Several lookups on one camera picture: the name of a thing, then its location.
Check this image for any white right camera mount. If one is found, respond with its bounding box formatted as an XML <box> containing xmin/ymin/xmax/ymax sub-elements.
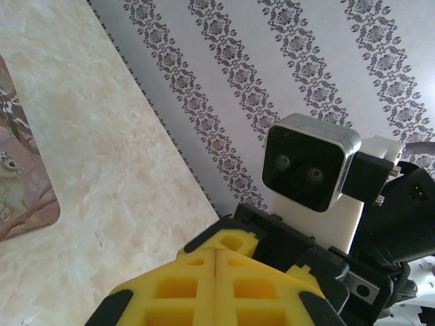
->
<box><xmin>270</xmin><ymin>134</ymin><xmax>407</xmax><ymax>255</ymax></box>

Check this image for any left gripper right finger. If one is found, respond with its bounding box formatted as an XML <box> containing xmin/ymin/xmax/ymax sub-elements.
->
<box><xmin>215</xmin><ymin>247</ymin><xmax>344</xmax><ymax>326</ymax></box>

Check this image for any pink illustrated tin box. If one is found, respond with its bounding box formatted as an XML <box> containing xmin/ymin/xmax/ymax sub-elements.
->
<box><xmin>0</xmin><ymin>54</ymin><xmax>61</xmax><ymax>242</ymax></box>

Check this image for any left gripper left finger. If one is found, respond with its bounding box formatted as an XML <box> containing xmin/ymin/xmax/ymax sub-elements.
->
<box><xmin>86</xmin><ymin>247</ymin><xmax>218</xmax><ymax>326</ymax></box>

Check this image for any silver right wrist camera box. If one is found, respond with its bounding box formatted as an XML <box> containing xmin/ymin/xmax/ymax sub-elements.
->
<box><xmin>260</xmin><ymin>113</ymin><xmax>362</xmax><ymax>214</ymax></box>

